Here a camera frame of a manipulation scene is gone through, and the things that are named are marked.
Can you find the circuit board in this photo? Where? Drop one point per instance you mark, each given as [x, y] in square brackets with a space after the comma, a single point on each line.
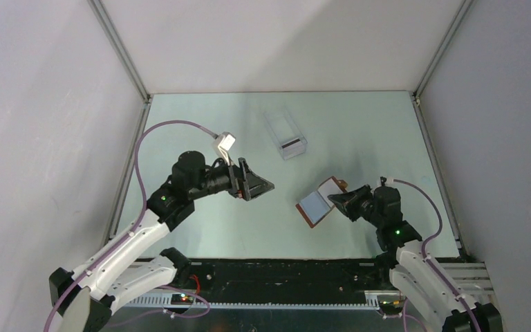
[391, 304]
[182, 299]

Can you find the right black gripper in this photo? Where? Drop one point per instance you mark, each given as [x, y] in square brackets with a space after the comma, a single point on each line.
[352, 197]

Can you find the clear plastic card box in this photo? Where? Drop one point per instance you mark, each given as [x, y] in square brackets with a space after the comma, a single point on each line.
[282, 127]

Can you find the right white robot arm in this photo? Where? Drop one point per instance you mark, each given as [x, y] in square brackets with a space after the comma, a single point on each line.
[412, 270]

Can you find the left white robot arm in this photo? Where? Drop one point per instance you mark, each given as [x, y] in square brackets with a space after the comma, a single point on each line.
[123, 247]

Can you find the brown leather card holder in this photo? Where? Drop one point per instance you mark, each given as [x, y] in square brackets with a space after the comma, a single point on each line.
[316, 206]

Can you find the card with black stripe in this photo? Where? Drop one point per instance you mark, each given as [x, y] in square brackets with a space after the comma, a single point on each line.
[291, 144]

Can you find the left circuit board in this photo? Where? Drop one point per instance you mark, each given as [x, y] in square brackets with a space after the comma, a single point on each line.
[182, 299]

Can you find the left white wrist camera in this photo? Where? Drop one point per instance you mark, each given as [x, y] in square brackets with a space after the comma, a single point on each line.
[223, 143]

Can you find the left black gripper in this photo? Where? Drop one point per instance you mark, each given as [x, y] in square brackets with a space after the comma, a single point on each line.
[252, 185]

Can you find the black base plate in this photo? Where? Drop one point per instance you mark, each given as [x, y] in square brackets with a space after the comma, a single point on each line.
[284, 281]

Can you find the right circuit board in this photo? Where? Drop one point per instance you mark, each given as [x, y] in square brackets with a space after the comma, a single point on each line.
[391, 304]

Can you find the aluminium frame rail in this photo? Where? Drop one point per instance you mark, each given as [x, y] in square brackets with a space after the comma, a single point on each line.
[283, 283]

